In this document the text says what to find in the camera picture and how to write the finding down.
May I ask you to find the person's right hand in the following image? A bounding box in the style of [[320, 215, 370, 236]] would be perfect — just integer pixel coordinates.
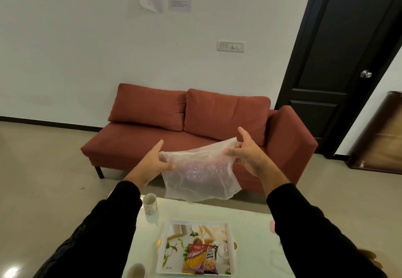
[[224, 127, 283, 178]]

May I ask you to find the person's left hand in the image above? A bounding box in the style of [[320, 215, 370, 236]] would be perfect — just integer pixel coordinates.
[[129, 140, 177, 187]]

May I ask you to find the translucent plastic bag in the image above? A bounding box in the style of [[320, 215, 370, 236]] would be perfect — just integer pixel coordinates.
[[158, 137, 242, 202]]

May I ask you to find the person's left forearm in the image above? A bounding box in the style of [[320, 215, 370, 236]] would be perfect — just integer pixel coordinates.
[[33, 172, 151, 278]]

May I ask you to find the person's right forearm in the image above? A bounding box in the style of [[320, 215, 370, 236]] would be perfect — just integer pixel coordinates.
[[256, 168, 389, 278]]

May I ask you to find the red fabric sofa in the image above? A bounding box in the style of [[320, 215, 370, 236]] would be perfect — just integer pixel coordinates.
[[81, 83, 318, 194]]

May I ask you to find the red sofa back cushion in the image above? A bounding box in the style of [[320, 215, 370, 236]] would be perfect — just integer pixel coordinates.
[[184, 89, 271, 146], [108, 83, 188, 132]]

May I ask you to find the white printed cup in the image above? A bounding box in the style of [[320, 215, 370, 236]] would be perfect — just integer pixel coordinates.
[[143, 193, 158, 216]]

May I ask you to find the white floral print tray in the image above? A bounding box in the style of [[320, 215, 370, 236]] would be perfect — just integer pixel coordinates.
[[156, 220, 237, 277]]

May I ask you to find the red peanut packet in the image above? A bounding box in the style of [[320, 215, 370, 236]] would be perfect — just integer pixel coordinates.
[[203, 245, 219, 275]]

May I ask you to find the yellow snack packet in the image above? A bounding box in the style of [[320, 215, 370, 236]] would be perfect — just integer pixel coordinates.
[[182, 243, 207, 275]]

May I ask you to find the plain white cup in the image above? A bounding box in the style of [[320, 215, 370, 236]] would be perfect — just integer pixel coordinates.
[[127, 263, 147, 278]]

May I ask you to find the black wooden door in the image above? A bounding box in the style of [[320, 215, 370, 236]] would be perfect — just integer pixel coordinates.
[[274, 0, 402, 159]]

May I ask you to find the brown wooden cabinet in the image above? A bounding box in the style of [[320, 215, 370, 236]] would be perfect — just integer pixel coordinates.
[[347, 91, 402, 175]]

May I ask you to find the white wall switch panel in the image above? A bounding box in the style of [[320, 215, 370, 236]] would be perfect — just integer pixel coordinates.
[[216, 40, 245, 53]]

